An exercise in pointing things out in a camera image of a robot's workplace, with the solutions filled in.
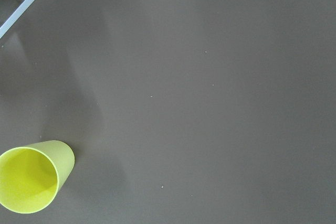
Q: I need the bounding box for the yellow plastic cup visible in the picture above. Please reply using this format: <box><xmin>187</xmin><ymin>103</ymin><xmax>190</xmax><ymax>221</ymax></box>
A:
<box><xmin>1</xmin><ymin>140</ymin><xmax>75</xmax><ymax>214</ymax></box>

